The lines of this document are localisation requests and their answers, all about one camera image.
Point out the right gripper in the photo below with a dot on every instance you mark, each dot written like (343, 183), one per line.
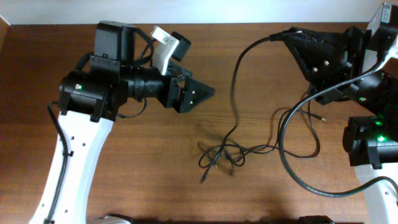
(328, 60)

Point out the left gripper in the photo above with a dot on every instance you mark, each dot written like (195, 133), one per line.
(180, 104)

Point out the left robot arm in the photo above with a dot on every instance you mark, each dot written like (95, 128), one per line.
(125, 63)

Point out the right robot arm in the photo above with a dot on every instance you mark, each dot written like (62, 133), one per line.
(371, 141)

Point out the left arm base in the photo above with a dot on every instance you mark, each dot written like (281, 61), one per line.
(112, 219)

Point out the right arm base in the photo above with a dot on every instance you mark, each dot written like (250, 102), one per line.
(316, 219)

